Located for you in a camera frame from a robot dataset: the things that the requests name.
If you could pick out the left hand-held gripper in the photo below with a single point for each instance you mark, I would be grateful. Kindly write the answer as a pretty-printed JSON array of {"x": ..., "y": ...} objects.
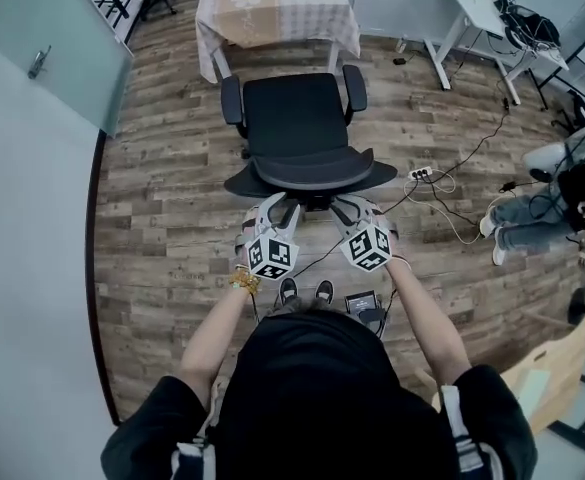
[{"x": 271, "y": 258}]

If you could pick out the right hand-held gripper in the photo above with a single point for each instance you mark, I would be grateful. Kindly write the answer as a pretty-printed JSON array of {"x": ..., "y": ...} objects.
[{"x": 369, "y": 250}]

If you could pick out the black office chair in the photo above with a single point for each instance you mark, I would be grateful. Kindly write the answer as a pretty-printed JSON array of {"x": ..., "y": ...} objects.
[{"x": 294, "y": 118}]

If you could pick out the person's right forearm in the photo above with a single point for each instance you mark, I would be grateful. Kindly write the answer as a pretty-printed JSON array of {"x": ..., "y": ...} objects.
[{"x": 427, "y": 318}]

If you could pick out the person's left forearm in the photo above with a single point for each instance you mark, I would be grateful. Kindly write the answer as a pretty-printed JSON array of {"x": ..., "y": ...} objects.
[{"x": 217, "y": 338}]

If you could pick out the white power strip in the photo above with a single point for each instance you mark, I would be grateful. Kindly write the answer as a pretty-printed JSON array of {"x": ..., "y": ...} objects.
[{"x": 420, "y": 172}]

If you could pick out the person's left black shoe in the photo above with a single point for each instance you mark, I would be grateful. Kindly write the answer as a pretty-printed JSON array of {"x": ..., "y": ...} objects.
[{"x": 288, "y": 290}]

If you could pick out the person's black shoe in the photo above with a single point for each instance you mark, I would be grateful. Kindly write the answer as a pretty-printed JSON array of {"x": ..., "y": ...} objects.
[
  {"x": 325, "y": 290},
  {"x": 288, "y": 290}
]

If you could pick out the person's right black shoe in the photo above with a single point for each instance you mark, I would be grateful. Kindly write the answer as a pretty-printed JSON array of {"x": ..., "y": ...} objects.
[{"x": 325, "y": 290}]

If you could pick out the black box device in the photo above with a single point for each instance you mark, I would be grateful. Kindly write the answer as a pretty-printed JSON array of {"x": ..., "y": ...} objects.
[{"x": 363, "y": 304}]

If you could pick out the small black adapter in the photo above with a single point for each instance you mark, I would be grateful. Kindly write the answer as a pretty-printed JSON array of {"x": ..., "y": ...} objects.
[{"x": 399, "y": 61}]

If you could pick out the table with white legs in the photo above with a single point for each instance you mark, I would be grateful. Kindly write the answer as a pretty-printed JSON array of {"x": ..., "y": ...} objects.
[{"x": 333, "y": 55}]

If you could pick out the small clear bottle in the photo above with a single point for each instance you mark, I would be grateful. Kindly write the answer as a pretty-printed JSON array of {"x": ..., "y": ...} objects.
[{"x": 400, "y": 44}]

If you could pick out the person's black shirt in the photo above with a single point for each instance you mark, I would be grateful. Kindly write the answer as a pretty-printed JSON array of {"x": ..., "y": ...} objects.
[{"x": 317, "y": 398}]

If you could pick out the grey rounded seat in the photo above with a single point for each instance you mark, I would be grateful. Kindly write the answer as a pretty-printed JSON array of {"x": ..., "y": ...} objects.
[{"x": 544, "y": 160}]

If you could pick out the beige checked tablecloth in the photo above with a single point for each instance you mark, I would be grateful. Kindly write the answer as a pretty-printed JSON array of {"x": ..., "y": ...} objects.
[{"x": 292, "y": 13}]

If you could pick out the white desk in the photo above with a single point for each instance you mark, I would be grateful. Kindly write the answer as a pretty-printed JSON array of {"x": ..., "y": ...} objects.
[{"x": 477, "y": 10}]

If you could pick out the cardboard box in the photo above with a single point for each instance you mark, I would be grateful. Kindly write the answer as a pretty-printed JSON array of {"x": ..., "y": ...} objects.
[{"x": 552, "y": 373}]

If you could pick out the frosted glass door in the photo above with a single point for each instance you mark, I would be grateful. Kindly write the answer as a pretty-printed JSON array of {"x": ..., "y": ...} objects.
[{"x": 47, "y": 33}]

